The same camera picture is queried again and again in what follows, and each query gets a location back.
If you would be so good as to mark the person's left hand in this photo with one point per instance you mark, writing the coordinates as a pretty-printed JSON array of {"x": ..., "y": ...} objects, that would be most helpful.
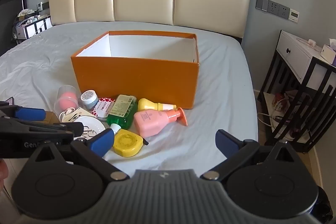
[{"x": 3, "y": 173}]

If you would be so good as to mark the white wall thermostat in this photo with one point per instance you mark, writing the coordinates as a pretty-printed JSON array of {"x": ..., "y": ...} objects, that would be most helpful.
[{"x": 293, "y": 15}]

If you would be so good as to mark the small brown cardboard box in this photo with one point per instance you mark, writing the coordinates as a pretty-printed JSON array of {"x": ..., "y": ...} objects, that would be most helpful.
[{"x": 51, "y": 117}]

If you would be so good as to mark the green liquid bottle white cap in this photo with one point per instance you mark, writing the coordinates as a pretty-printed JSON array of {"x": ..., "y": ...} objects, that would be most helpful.
[{"x": 122, "y": 111}]

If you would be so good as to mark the yellow bottle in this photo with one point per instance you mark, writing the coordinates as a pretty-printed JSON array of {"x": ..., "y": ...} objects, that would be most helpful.
[{"x": 149, "y": 104}]

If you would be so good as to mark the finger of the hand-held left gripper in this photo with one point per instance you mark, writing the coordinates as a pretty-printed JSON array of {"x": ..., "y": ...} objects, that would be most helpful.
[
  {"x": 71, "y": 128},
  {"x": 30, "y": 114}
]

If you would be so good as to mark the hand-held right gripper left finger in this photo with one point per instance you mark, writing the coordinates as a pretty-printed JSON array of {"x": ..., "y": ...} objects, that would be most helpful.
[{"x": 101, "y": 142}]

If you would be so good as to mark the clear plastic cup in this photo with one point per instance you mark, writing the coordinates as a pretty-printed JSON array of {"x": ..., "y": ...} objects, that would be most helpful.
[{"x": 63, "y": 106}]

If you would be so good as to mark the pink makeup sponge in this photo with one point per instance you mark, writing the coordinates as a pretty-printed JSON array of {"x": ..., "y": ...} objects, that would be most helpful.
[{"x": 67, "y": 99}]

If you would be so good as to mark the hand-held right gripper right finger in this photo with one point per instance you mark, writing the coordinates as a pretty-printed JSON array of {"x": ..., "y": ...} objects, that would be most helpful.
[{"x": 225, "y": 141}]

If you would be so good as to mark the yellow tape measure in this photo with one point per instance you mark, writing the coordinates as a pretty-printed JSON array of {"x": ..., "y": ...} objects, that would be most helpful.
[{"x": 127, "y": 143}]

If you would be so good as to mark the small jar silver lid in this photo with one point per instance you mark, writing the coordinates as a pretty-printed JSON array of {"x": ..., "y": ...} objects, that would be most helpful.
[{"x": 88, "y": 99}]

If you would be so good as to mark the white paper tag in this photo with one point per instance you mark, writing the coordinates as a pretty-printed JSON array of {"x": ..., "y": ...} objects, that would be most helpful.
[{"x": 72, "y": 115}]

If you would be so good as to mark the orange cardboard box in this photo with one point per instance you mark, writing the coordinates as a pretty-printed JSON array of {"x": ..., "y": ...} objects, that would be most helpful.
[{"x": 136, "y": 77}]

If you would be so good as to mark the white nightstand black frame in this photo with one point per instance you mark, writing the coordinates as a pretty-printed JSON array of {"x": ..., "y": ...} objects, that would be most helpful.
[{"x": 296, "y": 56}]

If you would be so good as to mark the white round compact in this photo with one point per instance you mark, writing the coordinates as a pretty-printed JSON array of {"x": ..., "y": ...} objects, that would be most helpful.
[{"x": 90, "y": 124}]

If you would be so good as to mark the red white patterned packet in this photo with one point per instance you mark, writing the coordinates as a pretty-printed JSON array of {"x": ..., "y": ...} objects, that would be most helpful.
[{"x": 103, "y": 108}]

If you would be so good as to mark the grey wall switch panel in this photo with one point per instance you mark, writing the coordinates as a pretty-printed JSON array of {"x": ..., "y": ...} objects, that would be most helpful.
[{"x": 271, "y": 7}]

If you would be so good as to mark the pink pump bottle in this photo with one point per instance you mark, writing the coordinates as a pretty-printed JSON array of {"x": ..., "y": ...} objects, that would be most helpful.
[{"x": 152, "y": 120}]

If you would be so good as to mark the cluttered white bedside table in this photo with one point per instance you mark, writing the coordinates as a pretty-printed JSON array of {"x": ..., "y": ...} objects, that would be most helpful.
[{"x": 30, "y": 26}]

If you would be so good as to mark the purple tissue box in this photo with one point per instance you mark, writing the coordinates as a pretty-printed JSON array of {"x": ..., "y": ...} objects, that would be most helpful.
[{"x": 331, "y": 52}]

